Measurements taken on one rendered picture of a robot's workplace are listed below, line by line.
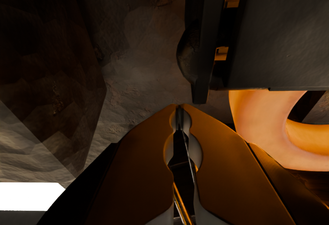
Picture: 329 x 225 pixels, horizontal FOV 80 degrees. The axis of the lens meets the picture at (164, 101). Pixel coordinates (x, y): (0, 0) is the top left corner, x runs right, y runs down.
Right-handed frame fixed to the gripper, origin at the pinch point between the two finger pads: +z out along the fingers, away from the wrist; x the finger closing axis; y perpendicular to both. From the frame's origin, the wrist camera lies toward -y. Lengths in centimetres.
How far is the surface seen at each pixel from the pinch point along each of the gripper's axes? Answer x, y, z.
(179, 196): 0.2, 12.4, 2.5
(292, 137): 8.8, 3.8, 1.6
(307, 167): 11.5, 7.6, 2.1
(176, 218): 0.0, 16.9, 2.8
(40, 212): -425, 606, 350
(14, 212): -512, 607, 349
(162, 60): -1.3, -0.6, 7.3
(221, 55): 3.7, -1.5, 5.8
